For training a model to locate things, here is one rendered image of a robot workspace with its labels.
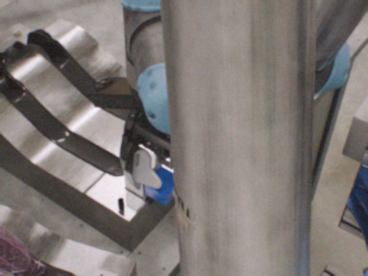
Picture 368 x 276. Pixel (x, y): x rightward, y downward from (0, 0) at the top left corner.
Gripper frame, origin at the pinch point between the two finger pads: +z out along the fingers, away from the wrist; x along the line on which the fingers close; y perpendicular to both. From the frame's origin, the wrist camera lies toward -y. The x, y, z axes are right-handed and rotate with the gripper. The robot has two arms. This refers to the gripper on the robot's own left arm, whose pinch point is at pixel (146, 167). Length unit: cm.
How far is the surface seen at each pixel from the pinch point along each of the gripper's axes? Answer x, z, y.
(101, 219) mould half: -7.0, 8.8, -3.7
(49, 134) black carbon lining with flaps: -1.1, 5.0, -19.8
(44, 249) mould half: -17.0, 6.8, -6.0
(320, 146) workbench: 74, 63, 4
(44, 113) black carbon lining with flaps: 1.2, 3.7, -22.7
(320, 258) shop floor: 61, 94, 17
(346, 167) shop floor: 99, 94, 7
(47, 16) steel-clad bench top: 29, 14, -51
